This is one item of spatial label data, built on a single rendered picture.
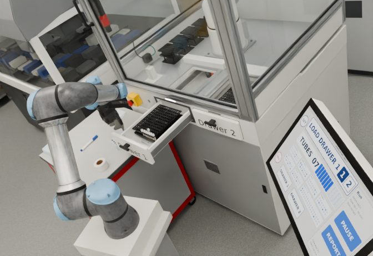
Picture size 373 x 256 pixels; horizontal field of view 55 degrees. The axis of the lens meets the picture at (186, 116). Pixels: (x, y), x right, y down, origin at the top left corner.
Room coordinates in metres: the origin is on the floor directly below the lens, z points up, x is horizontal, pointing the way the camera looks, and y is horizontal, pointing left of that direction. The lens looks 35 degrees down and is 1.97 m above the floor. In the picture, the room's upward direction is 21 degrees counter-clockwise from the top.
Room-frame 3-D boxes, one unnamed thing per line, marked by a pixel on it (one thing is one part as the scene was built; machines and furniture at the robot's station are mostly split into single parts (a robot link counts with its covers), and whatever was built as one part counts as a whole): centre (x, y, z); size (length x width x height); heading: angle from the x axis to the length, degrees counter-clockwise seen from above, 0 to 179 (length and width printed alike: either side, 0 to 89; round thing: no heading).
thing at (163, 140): (1.58, 0.15, 0.86); 0.40 x 0.26 x 0.06; 125
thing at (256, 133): (1.90, -0.36, 0.87); 1.02 x 0.95 x 0.14; 35
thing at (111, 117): (1.71, 0.39, 0.98); 0.09 x 0.08 x 0.12; 115
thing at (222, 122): (1.39, -0.12, 0.87); 0.29 x 0.02 x 0.11; 35
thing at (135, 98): (1.91, 0.26, 0.88); 0.07 x 0.05 x 0.07; 35
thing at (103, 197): (1.04, 0.42, 1.00); 0.13 x 0.12 x 0.14; 77
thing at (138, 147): (1.46, 0.32, 0.87); 0.29 x 0.02 x 0.11; 35
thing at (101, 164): (1.54, 0.53, 0.78); 0.07 x 0.07 x 0.04
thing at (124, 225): (1.04, 0.41, 0.88); 0.15 x 0.15 x 0.10
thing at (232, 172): (1.89, -0.36, 0.40); 1.03 x 0.95 x 0.80; 35
